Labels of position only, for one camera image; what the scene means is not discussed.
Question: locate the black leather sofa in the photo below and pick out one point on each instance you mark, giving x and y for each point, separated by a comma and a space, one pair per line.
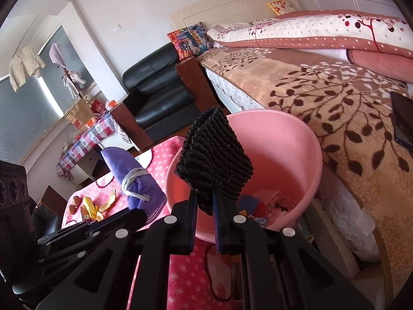
48, 221

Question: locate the brown walnut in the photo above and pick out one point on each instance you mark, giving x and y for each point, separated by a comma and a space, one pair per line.
72, 210
76, 201

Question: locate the wooden coat rack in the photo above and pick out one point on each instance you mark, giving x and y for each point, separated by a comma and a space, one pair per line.
75, 98

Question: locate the black foam fruit net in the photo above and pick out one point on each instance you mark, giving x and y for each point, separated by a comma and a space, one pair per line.
213, 155

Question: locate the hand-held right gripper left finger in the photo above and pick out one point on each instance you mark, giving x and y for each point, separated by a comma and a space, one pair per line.
194, 226

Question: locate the orange peel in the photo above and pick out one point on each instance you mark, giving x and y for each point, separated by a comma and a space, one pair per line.
108, 203

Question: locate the black smartphone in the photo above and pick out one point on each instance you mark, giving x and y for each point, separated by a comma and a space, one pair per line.
403, 122

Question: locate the dark wooden side cabinet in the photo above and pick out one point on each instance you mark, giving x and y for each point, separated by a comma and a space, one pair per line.
196, 84

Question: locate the white table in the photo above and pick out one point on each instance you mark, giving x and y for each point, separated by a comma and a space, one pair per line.
87, 164

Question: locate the white garment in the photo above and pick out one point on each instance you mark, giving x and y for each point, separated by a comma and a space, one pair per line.
73, 82

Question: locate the bed with floral blanket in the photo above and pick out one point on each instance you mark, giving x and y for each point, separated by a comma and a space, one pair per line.
322, 103

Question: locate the brown wooden side table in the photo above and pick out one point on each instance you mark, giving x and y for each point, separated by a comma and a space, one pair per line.
55, 198

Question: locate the floral pink white quilt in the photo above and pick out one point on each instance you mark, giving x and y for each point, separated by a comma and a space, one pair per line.
316, 32

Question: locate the colourful printed pillow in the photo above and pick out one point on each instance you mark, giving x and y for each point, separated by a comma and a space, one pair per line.
190, 42

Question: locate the yellow floral pillow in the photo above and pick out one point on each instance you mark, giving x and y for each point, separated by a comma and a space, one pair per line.
280, 7

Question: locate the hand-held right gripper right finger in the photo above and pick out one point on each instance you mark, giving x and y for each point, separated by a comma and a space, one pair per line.
218, 229

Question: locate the black leather armchair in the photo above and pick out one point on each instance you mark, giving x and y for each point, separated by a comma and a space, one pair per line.
155, 97

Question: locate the large window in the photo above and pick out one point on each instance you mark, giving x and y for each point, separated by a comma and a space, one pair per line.
29, 119

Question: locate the checkered cloth side table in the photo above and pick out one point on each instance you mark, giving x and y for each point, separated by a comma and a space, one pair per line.
87, 142

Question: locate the cream bed headboard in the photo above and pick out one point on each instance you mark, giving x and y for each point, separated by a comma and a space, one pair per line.
226, 9

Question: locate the cream knitted sweater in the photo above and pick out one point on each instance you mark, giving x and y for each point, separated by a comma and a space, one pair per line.
24, 67

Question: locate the small white orange box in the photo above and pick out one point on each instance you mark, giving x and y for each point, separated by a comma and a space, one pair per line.
111, 104

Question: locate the purple cloth slipper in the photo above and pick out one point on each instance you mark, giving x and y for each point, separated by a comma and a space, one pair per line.
142, 187

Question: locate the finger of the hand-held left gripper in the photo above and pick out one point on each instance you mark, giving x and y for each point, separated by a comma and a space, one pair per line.
122, 219
64, 235

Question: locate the pale purple cloth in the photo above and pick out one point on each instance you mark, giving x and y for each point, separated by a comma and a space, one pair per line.
57, 55

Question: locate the gold foil wrapper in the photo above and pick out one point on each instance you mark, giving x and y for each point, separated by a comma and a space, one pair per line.
90, 208

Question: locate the brown paper bag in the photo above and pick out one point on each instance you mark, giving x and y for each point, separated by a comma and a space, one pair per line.
79, 114

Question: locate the pink plastic bucket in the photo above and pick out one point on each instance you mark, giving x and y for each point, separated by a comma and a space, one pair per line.
284, 155

